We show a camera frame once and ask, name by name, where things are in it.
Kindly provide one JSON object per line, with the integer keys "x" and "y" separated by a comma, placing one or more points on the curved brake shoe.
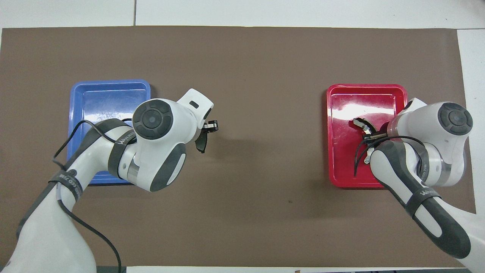
{"x": 364, "y": 127}

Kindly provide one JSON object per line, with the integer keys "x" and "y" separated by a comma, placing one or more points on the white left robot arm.
{"x": 38, "y": 235}

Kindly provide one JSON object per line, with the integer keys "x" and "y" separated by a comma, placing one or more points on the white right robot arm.
{"x": 416, "y": 125}

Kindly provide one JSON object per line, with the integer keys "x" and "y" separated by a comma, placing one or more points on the red plastic tray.
{"x": 341, "y": 167}

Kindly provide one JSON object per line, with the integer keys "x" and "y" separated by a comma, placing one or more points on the brown table mat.
{"x": 265, "y": 76}

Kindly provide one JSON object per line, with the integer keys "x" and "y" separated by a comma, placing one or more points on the blue plastic tray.
{"x": 98, "y": 98}

